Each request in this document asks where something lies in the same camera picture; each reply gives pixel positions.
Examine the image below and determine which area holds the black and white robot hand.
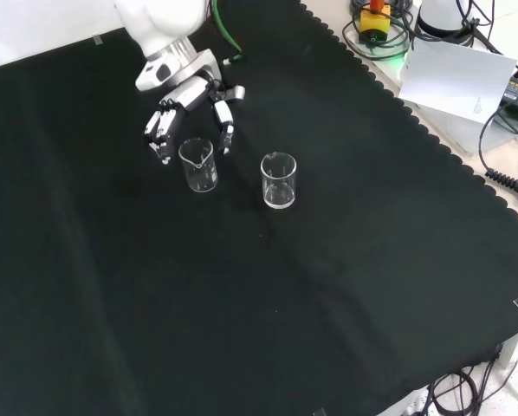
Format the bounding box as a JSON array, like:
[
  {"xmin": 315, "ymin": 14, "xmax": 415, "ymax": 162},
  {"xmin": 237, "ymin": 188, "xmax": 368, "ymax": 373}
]
[{"xmin": 134, "ymin": 49, "xmax": 247, "ymax": 167}]

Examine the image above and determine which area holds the clear glass beaker with spout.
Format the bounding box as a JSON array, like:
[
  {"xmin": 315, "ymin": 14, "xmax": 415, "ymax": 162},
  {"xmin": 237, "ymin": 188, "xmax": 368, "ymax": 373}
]
[{"xmin": 178, "ymin": 137, "xmax": 220, "ymax": 194}]

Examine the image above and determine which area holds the black table cloth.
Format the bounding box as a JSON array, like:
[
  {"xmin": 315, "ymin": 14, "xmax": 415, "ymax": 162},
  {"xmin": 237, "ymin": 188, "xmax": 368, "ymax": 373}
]
[{"xmin": 0, "ymin": 0, "xmax": 518, "ymax": 416}]

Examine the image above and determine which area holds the yellow stop button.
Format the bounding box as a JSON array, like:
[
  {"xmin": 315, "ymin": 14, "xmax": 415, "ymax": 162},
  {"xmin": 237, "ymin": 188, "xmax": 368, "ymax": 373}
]
[{"xmin": 357, "ymin": 0, "xmax": 392, "ymax": 45}]

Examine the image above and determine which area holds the white round base, black band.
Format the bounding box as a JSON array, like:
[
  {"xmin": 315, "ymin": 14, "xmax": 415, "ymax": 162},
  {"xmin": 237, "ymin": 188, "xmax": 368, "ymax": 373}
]
[{"xmin": 414, "ymin": 0, "xmax": 481, "ymax": 45}]

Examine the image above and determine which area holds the pale board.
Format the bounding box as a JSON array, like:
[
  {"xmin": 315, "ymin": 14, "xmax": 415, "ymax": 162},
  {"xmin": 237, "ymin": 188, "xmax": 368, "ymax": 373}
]
[{"xmin": 398, "ymin": 35, "xmax": 518, "ymax": 131}]

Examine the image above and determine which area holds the metal table leg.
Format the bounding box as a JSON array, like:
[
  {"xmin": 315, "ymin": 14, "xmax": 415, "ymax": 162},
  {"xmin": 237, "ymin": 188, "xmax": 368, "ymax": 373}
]
[{"xmin": 495, "ymin": 323, "xmax": 518, "ymax": 370}]

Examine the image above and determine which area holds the green cable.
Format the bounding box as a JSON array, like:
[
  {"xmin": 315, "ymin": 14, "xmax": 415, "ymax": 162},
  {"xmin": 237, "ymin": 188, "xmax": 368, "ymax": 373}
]
[{"xmin": 210, "ymin": 0, "xmax": 246, "ymax": 67}]

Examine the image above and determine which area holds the black looped cable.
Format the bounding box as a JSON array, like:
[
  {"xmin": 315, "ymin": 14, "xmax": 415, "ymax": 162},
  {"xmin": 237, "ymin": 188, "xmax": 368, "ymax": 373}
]
[{"xmin": 341, "ymin": 0, "xmax": 416, "ymax": 61}]

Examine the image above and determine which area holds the black ribbed cable plug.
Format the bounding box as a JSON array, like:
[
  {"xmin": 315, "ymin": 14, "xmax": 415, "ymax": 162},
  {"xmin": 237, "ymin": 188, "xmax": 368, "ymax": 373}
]
[{"xmin": 484, "ymin": 168, "xmax": 518, "ymax": 205}]

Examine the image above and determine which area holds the black floor cable bundle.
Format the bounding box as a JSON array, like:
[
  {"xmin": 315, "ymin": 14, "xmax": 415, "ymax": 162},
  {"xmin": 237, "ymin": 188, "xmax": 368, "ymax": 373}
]
[{"xmin": 425, "ymin": 361, "xmax": 509, "ymax": 416}]

